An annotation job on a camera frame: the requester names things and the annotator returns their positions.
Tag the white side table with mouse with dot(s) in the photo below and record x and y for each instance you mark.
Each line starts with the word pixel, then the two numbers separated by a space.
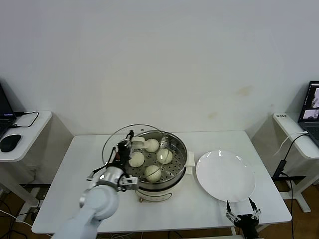
pixel 30 139

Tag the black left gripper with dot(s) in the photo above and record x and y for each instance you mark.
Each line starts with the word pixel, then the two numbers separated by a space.
pixel 122 153

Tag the large white round plate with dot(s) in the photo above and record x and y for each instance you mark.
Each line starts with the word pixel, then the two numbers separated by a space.
pixel 224 174

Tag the black computer mouse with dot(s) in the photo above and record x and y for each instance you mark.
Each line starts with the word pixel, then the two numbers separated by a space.
pixel 10 143

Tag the white side table with label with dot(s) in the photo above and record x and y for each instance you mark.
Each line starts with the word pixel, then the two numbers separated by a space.
pixel 289 127

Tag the perforated steel steamer basket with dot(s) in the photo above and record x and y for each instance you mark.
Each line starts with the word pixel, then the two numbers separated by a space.
pixel 178 154

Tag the white steamed baozi bun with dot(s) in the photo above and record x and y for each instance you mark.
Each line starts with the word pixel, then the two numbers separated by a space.
pixel 152 174
pixel 152 145
pixel 137 160
pixel 164 156

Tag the black laptop with dark screen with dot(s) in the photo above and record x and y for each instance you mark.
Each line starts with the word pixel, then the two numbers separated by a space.
pixel 3 104

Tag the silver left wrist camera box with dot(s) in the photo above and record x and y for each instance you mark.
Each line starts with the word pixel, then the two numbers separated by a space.
pixel 129 181

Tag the grey laptop showing camera windows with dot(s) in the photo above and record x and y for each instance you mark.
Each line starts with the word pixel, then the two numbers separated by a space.
pixel 311 99

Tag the round glass pot lid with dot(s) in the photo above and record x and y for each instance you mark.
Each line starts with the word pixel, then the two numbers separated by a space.
pixel 139 142

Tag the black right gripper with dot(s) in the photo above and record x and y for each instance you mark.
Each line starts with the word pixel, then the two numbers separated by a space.
pixel 246 224

